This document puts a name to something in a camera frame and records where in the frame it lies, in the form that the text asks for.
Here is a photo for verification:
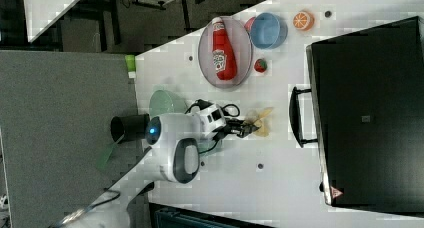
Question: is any black oven door handle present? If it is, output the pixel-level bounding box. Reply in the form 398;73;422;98
289;87;318;148

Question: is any plush red ketchup bottle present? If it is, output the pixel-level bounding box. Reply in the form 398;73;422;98
212;17;238;80

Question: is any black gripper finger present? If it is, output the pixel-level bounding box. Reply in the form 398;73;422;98
228;118;248;126
230;129;256;138

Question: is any grey round plate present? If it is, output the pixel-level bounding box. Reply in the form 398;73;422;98
198;16;253;89

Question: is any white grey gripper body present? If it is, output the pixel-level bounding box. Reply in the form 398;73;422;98
199;104;226;139

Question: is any green mug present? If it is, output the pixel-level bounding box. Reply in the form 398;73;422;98
198;140;222;156

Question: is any blue bowl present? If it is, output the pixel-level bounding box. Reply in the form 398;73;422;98
250;13;288;49

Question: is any black toaster oven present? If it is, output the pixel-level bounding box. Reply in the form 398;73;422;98
306;17;424;217

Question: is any small red strawberry toy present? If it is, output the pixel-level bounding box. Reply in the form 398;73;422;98
254;59;267;73

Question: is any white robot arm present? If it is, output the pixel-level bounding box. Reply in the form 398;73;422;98
48;99;261;228

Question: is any green plate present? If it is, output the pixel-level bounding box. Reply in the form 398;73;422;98
149;90;187;117

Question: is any black cylinder table clamp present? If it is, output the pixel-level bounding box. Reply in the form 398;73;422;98
110;114;150;144

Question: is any plush peeled banana toy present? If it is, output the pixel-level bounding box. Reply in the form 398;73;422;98
244;107;273;137

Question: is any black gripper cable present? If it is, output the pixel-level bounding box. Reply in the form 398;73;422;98
184;99;241;155

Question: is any orange slice toy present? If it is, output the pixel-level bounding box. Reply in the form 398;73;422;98
292;11;315;31

